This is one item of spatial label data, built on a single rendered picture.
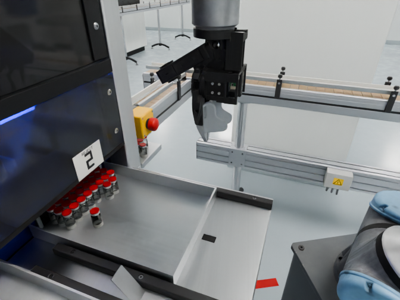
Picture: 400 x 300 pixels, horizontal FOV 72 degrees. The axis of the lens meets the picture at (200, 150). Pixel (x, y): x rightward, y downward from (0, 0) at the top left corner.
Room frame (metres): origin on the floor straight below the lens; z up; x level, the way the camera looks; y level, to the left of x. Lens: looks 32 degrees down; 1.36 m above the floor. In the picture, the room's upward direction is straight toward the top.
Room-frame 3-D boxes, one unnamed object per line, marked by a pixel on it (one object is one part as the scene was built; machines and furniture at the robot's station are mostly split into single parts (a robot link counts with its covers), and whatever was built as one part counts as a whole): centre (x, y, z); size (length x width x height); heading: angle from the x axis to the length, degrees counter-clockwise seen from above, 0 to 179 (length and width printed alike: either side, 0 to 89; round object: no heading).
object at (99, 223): (0.44, 0.23, 0.90); 0.02 x 0.02 x 0.04
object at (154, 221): (0.48, 0.16, 0.90); 0.34 x 0.26 x 0.04; 70
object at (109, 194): (0.54, 0.23, 0.90); 0.02 x 0.02 x 0.05
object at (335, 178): (1.11, -0.70, 0.50); 0.12 x 0.05 x 0.09; 70
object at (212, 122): (0.46, -0.02, 1.13); 0.06 x 0.03 x 0.09; 71
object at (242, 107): (1.35, -0.22, 0.46); 0.09 x 0.09 x 0.77; 70
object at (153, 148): (0.78, 0.22, 0.87); 0.14 x 0.13 x 0.02; 70
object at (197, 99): (0.47, 0.00, 1.17); 0.05 x 0.02 x 0.09; 161
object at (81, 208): (0.51, 0.27, 0.90); 0.18 x 0.02 x 0.05; 160
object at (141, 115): (0.75, 0.19, 1.00); 0.08 x 0.07 x 0.07; 70
